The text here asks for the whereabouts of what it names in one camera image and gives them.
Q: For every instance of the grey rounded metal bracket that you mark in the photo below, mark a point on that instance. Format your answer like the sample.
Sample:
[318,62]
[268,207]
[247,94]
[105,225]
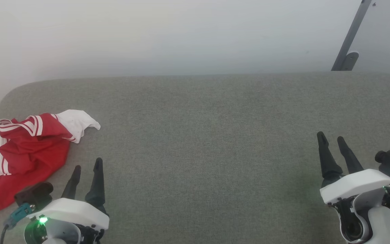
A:
[350,61]

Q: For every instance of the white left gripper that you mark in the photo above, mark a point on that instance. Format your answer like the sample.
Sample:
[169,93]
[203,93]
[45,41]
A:
[69,211]

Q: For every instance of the grey metal bar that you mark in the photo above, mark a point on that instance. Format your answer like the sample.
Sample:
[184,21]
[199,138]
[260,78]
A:
[352,32]

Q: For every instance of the grey fabric sofa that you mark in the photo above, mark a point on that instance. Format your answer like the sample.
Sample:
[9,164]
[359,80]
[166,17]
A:
[198,135]

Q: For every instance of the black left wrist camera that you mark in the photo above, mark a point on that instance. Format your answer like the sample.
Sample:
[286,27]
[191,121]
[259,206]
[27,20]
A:
[34,195]

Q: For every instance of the red white basketball jersey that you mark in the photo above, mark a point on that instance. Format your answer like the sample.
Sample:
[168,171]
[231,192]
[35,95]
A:
[29,152]

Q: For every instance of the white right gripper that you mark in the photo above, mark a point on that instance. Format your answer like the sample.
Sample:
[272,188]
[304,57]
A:
[357,184]

